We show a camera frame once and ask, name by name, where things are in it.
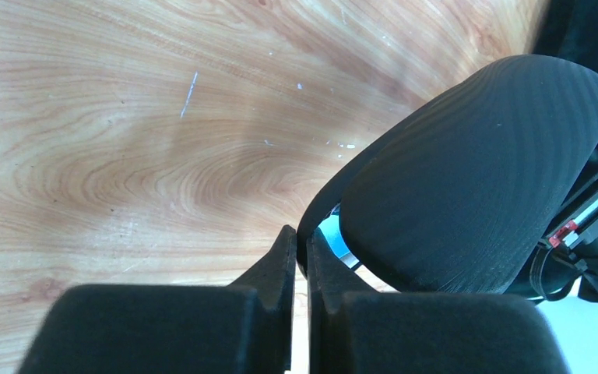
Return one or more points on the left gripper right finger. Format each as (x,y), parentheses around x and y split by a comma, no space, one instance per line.
(356,329)

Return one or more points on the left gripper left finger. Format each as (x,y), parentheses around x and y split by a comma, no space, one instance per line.
(242,327)

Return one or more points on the light blue cleaning cloth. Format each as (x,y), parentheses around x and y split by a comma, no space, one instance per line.
(331,231)

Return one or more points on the black glasses case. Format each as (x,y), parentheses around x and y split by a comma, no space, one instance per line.
(455,197)

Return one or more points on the black white checkered blanket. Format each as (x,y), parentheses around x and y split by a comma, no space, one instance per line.
(569,30)

